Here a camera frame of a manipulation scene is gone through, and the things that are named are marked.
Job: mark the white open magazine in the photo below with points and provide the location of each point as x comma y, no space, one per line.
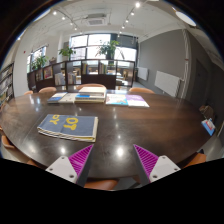
68,98

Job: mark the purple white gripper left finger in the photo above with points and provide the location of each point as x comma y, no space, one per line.
74,168

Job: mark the orange chair far left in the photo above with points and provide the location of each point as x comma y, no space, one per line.
47,89

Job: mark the potted plant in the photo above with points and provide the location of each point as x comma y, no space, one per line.
67,52
108,49
39,62

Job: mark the orange chair near right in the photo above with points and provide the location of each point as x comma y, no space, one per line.
196,158

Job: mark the light blue picture book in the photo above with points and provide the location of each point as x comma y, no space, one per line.
116,99

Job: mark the orange chair far centre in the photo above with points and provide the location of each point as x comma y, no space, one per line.
89,85

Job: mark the potted plant far left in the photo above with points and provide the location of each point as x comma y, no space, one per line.
39,62

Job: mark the potted plant centre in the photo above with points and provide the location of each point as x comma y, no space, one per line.
108,49

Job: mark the small white wall radiator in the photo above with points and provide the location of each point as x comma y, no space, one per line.
143,73

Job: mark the stack of books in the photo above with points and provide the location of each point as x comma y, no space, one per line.
91,94

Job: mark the orange chair far right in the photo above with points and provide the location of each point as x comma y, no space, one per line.
144,90

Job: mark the orange chair near bottom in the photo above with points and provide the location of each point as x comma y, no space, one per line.
101,184

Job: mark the blue towel with yellow letters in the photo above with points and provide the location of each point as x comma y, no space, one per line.
80,128

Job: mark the orange chair near left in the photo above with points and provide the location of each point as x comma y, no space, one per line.
11,152

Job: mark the ceiling air conditioner unit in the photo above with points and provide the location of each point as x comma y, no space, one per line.
98,19

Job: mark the purple book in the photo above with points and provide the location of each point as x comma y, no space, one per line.
136,101

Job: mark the bookshelf at left wall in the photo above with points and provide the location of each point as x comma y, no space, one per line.
6,84

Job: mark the orange chair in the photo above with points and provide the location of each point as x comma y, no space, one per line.
11,152
89,85
47,89
196,158
101,184
144,90

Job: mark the dark wooden shelf unit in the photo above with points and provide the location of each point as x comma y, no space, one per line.
68,75

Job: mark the blue box on floor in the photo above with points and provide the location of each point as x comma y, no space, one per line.
209,126

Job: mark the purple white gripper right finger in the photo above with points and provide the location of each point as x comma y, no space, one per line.
152,167

